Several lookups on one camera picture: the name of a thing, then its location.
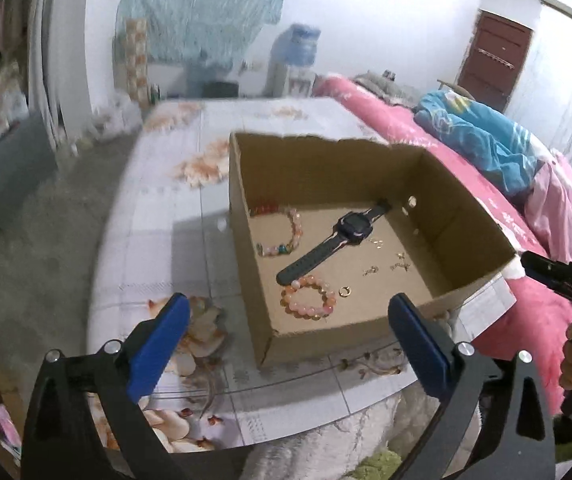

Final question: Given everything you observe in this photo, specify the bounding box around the small gold earring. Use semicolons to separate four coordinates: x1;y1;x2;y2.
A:
389;252;412;272

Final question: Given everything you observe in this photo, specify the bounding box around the pink orange bead bracelet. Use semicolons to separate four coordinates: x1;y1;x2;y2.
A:
279;274;338;322

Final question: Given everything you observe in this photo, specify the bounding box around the dark blue smart watch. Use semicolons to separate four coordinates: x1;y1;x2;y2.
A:
276;200;391;286

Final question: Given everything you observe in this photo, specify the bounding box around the multicolour bead bracelet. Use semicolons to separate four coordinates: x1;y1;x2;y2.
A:
249;201;305;259

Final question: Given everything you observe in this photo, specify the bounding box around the pink quilt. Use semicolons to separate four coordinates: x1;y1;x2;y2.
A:
525;150;572;263

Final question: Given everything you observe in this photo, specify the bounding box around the white fluffy blanket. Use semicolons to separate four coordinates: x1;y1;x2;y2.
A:
242;382;439;479

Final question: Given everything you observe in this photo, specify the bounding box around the blue cartoon quilt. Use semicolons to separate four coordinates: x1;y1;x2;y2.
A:
414;90;552;198

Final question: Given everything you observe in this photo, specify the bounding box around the floral white mat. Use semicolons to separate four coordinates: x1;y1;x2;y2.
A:
88;98;415;448

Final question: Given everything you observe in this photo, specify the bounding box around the dark red door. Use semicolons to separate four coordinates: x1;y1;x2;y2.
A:
457;11;532;112

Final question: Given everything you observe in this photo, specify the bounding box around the brown cardboard box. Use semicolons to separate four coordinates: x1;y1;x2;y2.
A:
228;132;515;366

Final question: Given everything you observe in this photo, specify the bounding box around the grey storage box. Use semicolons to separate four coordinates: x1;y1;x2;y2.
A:
0;113;57;229

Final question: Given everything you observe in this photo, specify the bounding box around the grey green pillow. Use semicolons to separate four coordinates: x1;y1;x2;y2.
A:
352;72;422;110

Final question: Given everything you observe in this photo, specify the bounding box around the white plastic bag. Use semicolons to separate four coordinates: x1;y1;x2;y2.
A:
88;90;143;140

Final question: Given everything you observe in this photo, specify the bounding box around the black bin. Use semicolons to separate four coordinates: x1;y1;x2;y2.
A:
201;80;239;100

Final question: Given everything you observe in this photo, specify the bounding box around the white water dispenser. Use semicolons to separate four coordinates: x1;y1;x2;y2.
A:
264;62;316;98

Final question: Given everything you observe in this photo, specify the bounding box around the blue water bottle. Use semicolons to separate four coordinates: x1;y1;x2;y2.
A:
272;23;321;68

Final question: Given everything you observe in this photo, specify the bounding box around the teal patterned wall cloth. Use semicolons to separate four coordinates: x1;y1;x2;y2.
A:
114;0;292;106

